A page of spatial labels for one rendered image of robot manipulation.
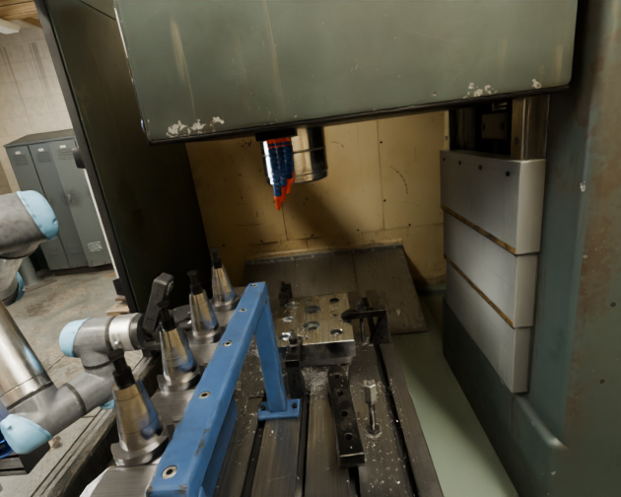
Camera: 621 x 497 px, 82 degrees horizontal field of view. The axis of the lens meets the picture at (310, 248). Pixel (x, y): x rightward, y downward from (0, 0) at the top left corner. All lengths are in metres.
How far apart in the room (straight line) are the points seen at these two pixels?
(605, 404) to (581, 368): 0.10
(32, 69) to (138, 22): 5.99
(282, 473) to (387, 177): 1.51
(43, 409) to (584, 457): 1.02
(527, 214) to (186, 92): 0.63
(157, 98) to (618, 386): 0.94
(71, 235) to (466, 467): 5.63
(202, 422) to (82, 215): 5.46
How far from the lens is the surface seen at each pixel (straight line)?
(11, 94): 6.83
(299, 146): 0.84
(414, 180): 1.99
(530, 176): 0.78
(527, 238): 0.81
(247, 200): 1.99
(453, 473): 1.18
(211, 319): 0.61
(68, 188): 5.82
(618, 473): 1.04
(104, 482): 0.46
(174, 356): 0.52
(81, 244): 6.04
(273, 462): 0.84
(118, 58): 1.65
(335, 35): 0.60
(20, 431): 0.84
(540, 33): 0.68
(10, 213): 0.94
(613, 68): 0.70
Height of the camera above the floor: 1.51
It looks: 17 degrees down
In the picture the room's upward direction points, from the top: 7 degrees counter-clockwise
